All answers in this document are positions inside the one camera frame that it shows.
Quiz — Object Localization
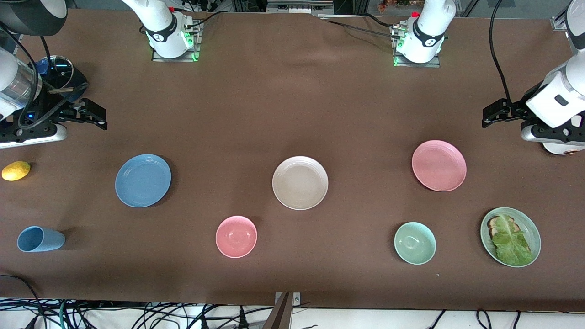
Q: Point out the pink bowl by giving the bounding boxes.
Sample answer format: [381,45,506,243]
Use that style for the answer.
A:
[215,215,258,259]

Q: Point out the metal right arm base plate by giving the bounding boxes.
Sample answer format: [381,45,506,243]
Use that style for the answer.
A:
[152,21,202,63]

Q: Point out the aluminium profile bar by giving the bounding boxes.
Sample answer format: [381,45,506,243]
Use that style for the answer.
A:
[551,7,572,32]

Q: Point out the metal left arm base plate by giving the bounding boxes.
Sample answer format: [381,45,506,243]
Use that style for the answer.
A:
[391,23,441,68]

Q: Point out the mint green plate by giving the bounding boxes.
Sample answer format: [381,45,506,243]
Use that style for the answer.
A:
[480,207,542,268]

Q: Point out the mint green bowl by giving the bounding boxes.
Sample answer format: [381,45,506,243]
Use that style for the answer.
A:
[394,222,437,265]

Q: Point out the dark camera stand pole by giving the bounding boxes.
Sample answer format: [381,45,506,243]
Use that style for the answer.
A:
[263,292,293,329]

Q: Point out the blue plate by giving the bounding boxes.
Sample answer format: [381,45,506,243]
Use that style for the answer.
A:
[115,154,172,208]

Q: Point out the toasted bread slice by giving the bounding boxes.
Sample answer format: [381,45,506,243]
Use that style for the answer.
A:
[487,216,519,240]

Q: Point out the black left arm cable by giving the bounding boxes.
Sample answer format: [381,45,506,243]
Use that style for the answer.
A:
[488,0,515,103]

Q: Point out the beige plate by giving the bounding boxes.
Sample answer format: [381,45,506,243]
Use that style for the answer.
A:
[272,156,329,211]

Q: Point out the pink plate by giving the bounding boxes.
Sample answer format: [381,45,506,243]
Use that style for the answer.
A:
[411,140,468,192]

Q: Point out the green lettuce leaf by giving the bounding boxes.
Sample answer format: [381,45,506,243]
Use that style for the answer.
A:
[490,215,534,266]

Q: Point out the orange artificial flowers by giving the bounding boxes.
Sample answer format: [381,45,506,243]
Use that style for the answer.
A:
[377,0,414,12]

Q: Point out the aluminium frame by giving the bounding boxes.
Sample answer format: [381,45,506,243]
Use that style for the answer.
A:
[266,0,334,14]

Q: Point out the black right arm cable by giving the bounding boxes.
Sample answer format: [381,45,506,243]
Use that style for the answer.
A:
[0,25,88,131]

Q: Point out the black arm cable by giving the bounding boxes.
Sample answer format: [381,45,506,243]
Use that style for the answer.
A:
[488,0,515,103]
[0,25,88,131]

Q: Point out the yellow lemon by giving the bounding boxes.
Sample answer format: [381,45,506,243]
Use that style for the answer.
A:
[1,161,32,182]

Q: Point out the white toaster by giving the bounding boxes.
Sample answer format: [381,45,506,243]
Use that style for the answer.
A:
[542,141,585,156]

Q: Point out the blue cup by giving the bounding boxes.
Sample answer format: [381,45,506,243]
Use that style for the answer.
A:
[17,226,66,253]

